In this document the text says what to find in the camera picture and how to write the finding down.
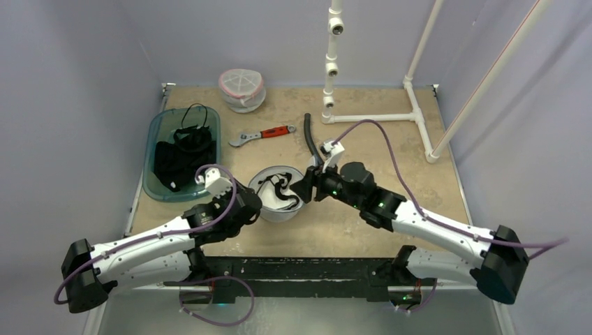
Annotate pink trimmed mesh laundry bag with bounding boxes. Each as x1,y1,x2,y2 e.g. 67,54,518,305
219,68,267,114

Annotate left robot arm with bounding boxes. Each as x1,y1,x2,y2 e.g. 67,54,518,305
53,188,262,313

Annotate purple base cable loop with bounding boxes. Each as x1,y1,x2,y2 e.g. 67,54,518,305
179,274,257,327

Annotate red handled adjustable wrench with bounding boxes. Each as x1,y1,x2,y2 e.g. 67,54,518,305
228,125,297,147

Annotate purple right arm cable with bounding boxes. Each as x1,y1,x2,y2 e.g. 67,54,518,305
332,119,569,248

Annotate white mesh laundry bag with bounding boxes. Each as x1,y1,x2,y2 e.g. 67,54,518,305
249,165,304,223

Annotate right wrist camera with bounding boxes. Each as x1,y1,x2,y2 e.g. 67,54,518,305
320,140,345,173

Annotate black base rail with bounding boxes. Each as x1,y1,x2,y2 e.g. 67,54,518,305
165,245,417,304

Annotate black corrugated hose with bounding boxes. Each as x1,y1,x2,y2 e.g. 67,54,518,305
304,113,325,163

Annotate teal plastic bin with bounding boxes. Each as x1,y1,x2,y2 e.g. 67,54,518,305
142,103,221,202

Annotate black bra in bin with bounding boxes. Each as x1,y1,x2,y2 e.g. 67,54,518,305
153,103,216,193

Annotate white PVC pipe frame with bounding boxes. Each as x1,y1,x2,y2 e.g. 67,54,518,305
321,0,551,163

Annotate white bra black straps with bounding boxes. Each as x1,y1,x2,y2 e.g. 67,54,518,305
256,172,302,213

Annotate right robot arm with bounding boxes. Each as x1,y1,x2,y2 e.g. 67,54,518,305
290,162,530,304

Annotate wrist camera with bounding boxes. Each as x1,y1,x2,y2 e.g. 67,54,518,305
320,140,345,173
199,168,232,197

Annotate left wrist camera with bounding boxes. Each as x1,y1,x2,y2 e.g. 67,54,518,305
199,168,232,197

